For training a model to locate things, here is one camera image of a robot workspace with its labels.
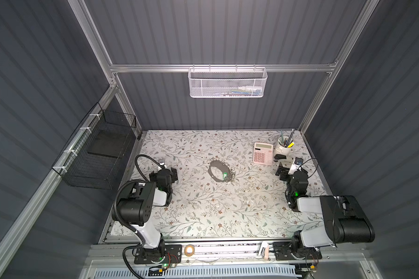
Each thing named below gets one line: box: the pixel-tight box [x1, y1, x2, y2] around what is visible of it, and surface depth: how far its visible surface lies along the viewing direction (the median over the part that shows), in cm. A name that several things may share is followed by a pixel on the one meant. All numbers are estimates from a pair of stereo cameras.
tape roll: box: [183, 244, 195, 257], surface depth 77 cm
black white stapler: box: [273, 154, 287, 163], surface depth 104 cm
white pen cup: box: [274, 136, 295, 156], surface depth 104 cm
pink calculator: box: [253, 141, 274, 166], surface depth 107 cm
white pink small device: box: [258, 241, 269, 260], surface depth 74 cm
